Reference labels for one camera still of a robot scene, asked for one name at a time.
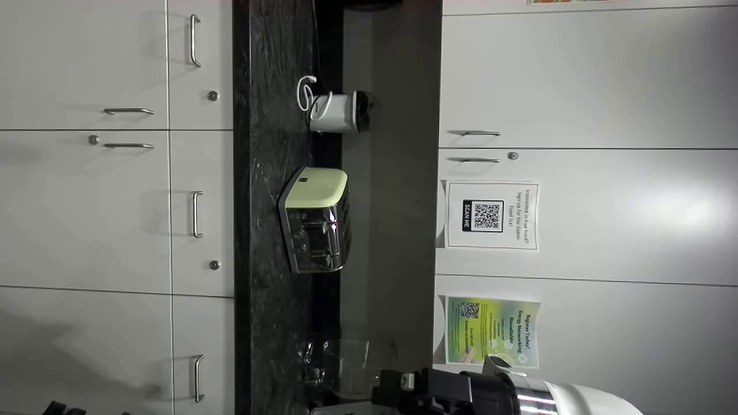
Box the lower left horizontal handle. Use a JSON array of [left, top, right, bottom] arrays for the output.
[[87, 133, 154, 149]]

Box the top vertical cabinet handle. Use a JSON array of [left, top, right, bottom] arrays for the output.
[[185, 13, 201, 68]]

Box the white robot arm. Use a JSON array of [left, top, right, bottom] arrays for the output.
[[371, 358, 642, 415]]

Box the upper left horizontal handle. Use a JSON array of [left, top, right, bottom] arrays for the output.
[[102, 105, 154, 118]]

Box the lower right horizontal handle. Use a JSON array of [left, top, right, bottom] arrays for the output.
[[445, 156, 499, 164]]

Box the black object bottom left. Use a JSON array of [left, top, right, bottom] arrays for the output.
[[42, 400, 132, 415]]

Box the green yellow poster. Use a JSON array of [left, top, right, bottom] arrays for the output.
[[442, 294, 539, 369]]

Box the white kettle cord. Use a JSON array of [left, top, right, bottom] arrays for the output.
[[293, 73, 335, 122]]

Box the middle vertical cabinet handle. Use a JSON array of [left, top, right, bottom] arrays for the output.
[[186, 192, 203, 240]]

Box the small clear glass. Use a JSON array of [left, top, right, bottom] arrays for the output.
[[295, 341, 328, 385]]

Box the clear glass jar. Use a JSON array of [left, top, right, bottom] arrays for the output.
[[322, 337, 397, 400]]

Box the upper right horizontal handle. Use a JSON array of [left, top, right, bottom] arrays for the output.
[[446, 129, 499, 137]]

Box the horizontal handle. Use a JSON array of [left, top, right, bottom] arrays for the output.
[[445, 156, 499, 164], [446, 129, 499, 137], [102, 105, 154, 118], [87, 133, 154, 149]]

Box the QR code paper sign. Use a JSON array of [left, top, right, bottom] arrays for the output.
[[445, 181, 539, 250]]

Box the vertical cabinet handle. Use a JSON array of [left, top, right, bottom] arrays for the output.
[[185, 13, 201, 68], [186, 192, 203, 240], [189, 355, 204, 403]]

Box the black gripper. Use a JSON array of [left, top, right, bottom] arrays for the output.
[[371, 369, 434, 411]]

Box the silver cream toaster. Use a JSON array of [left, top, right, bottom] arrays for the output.
[[279, 166, 350, 273]]

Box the bottom vertical cabinet handle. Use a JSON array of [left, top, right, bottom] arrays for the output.
[[189, 355, 204, 403]]

